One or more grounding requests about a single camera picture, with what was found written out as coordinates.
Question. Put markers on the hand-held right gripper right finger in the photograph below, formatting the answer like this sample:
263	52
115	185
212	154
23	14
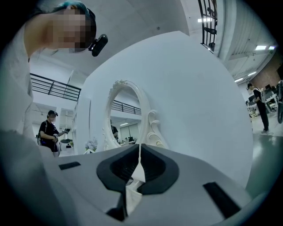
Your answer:
194	176

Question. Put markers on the white ornate dressing table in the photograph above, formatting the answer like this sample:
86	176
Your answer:
138	174

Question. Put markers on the rectangular ceiling light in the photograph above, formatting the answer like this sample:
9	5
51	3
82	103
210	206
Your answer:
261	47
204	20

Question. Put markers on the black head camera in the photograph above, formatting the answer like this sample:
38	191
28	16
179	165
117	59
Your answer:
100	45

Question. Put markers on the black metal gate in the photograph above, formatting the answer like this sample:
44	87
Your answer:
209	24

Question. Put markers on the person's grey shirt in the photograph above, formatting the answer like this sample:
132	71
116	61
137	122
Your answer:
15	77

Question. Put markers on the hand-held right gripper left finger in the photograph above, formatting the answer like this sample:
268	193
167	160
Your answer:
88	187

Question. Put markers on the black balcony railing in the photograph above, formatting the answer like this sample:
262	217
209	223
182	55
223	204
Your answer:
55	87

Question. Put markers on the blue flower bunch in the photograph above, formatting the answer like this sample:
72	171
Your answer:
91	144

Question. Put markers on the oval white framed mirror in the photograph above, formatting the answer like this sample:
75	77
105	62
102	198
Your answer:
152	128

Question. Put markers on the person's head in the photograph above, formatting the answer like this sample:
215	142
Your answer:
64	31

